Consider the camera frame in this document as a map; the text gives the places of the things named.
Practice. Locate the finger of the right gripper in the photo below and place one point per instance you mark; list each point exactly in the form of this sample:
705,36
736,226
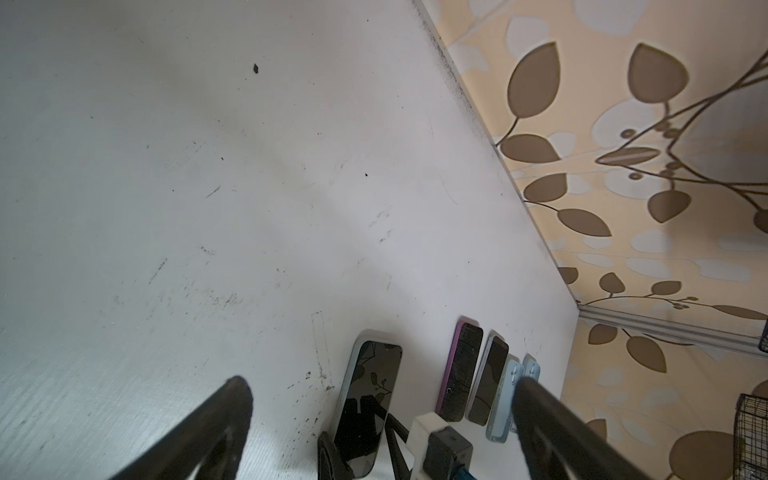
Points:
330,465
394,431

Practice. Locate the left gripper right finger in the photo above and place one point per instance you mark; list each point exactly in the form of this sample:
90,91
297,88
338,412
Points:
557,445

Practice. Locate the light blue phone case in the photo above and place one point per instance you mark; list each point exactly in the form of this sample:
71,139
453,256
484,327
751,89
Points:
501,417
531,368

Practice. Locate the black smartphone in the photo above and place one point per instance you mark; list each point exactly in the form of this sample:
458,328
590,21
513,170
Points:
487,380
364,401
459,372

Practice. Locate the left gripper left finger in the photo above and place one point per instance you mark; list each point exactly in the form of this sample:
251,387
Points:
206,444

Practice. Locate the right black wire basket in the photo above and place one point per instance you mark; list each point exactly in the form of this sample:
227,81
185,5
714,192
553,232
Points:
750,434

